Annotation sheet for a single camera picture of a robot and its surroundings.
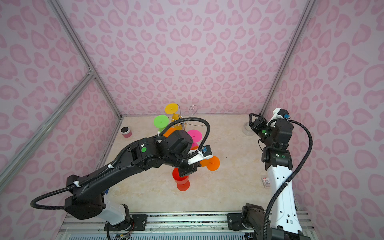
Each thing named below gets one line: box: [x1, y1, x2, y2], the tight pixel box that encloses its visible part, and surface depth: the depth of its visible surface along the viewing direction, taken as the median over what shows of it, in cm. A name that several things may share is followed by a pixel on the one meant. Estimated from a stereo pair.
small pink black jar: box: [120, 126, 133, 138], surface depth 108 cm
